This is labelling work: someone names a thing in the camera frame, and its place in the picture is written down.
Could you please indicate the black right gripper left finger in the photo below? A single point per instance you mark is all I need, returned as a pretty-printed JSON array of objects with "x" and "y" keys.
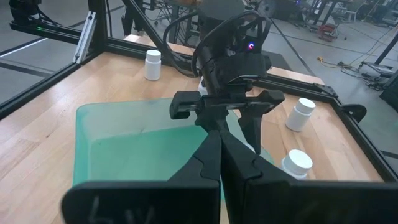
[{"x": 140, "y": 202}]

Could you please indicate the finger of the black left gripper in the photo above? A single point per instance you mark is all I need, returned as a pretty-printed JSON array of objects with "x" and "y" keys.
[
  {"x": 253, "y": 127},
  {"x": 213, "y": 121}
]

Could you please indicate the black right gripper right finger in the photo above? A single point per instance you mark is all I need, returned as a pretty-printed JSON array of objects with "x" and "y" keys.
[{"x": 311, "y": 202}]

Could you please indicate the small white pill bottle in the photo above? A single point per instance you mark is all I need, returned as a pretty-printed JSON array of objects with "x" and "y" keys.
[
  {"x": 153, "y": 67},
  {"x": 295, "y": 163},
  {"x": 298, "y": 118}
]

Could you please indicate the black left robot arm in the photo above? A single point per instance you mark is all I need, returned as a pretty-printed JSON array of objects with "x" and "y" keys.
[{"x": 211, "y": 68}]

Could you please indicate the translucent teal plastic basket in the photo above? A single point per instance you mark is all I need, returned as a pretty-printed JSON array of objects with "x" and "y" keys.
[{"x": 124, "y": 149}]

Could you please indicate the yellow power plug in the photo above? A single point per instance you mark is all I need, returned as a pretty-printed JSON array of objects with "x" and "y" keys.
[{"x": 320, "y": 58}]

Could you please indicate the person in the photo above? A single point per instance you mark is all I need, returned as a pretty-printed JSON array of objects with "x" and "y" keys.
[{"x": 130, "y": 17}]

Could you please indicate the red tool cart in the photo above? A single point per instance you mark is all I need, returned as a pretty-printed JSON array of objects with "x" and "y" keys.
[{"x": 328, "y": 32}]

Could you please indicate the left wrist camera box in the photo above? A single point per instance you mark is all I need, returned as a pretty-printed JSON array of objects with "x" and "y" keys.
[{"x": 245, "y": 67}]

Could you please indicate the silver aluminium frame brace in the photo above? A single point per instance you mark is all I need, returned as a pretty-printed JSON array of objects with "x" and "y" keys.
[{"x": 84, "y": 37}]

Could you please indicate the black aluminium table frame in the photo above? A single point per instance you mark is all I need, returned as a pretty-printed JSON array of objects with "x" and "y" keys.
[{"x": 31, "y": 93}]

